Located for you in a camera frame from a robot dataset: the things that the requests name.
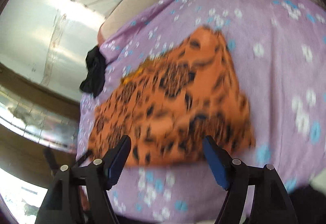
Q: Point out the purple floral bed sheet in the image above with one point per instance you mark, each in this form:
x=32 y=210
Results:
x=267 y=61

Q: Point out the beige bolster cushion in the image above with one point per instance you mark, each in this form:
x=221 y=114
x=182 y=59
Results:
x=137 y=10

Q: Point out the black crumpled cloth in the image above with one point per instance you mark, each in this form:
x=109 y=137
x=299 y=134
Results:
x=95 y=73

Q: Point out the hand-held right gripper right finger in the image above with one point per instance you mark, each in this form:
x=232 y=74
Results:
x=216 y=165

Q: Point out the wooden stained glass door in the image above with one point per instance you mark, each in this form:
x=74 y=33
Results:
x=30 y=122

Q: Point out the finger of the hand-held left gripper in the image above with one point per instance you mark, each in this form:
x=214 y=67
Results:
x=49 y=159

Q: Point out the orange black floral blouse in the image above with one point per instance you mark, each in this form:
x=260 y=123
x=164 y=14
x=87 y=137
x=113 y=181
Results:
x=173 y=96

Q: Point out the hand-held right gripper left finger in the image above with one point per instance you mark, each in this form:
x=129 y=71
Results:
x=118 y=162

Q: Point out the dark cloth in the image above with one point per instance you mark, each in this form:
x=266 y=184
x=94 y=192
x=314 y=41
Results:
x=310 y=208

